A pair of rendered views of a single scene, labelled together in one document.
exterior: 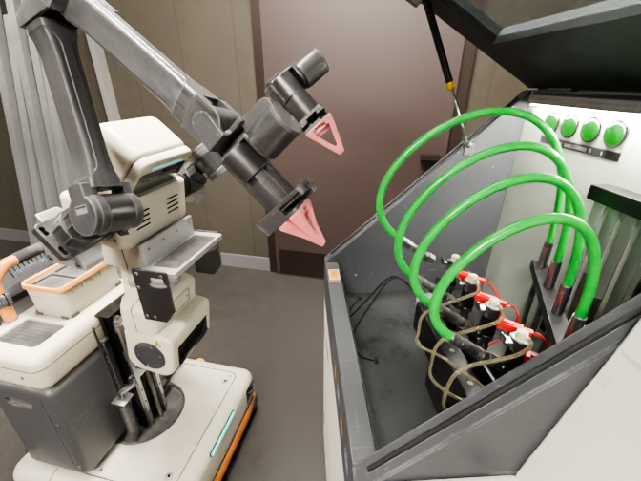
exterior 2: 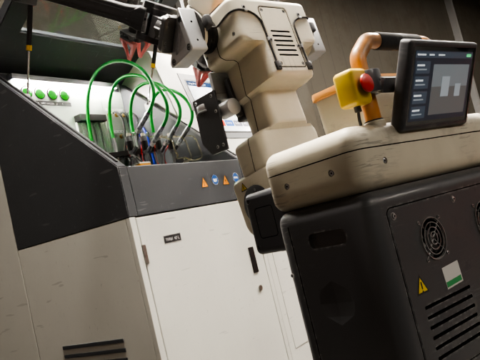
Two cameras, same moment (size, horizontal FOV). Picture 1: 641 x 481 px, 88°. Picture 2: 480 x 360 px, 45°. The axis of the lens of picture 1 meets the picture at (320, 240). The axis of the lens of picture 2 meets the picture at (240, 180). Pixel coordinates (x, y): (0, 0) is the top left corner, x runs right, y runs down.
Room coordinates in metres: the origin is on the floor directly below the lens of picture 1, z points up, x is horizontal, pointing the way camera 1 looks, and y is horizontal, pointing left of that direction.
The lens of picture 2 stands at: (2.16, 1.32, 0.68)
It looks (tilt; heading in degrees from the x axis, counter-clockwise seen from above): 5 degrees up; 217
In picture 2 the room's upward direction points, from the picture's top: 14 degrees counter-clockwise
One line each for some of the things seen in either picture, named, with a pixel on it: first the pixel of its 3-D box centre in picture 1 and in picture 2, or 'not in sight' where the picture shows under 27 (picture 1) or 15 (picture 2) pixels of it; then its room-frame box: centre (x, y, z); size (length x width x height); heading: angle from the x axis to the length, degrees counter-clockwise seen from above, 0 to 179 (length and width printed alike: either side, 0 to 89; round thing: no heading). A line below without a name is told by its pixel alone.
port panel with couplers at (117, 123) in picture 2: not in sight; (121, 134); (0.40, -0.57, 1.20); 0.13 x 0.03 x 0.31; 3
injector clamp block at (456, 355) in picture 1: (460, 376); not in sight; (0.51, -0.30, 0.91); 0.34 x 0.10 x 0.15; 3
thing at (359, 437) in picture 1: (341, 352); (189, 185); (0.62, -0.05, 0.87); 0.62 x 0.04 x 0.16; 3
